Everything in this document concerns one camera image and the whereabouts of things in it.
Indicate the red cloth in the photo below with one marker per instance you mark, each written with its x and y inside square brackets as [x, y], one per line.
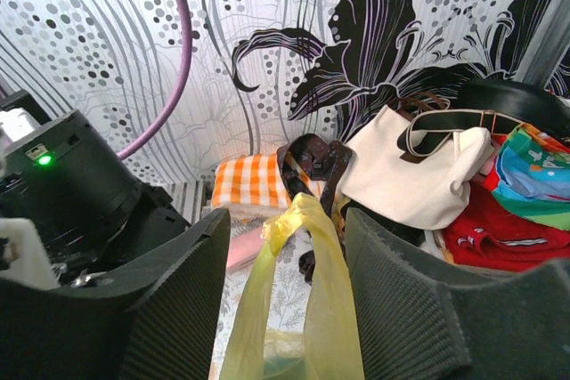
[486, 235]

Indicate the brown patterned strap bag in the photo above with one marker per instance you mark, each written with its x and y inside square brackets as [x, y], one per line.
[320, 162]

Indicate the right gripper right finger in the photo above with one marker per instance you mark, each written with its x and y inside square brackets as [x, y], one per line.
[422, 318]

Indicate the colourful printed bag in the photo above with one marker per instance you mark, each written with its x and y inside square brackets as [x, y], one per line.
[530, 177]

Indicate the black hat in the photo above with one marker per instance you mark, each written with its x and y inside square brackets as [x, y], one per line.
[527, 103]

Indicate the cream canvas tote bag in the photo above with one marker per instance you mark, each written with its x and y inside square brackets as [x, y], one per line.
[428, 195]

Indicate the yellow trash bag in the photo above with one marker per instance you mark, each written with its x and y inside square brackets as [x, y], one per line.
[298, 300]

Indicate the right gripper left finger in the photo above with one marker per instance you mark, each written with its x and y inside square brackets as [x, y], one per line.
[152, 318]

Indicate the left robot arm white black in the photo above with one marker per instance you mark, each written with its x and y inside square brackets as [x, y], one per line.
[70, 209]

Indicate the teal trash bin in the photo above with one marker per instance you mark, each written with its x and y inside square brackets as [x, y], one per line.
[284, 367]

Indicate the orange white checkered towel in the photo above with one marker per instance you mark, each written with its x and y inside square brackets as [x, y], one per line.
[251, 181]

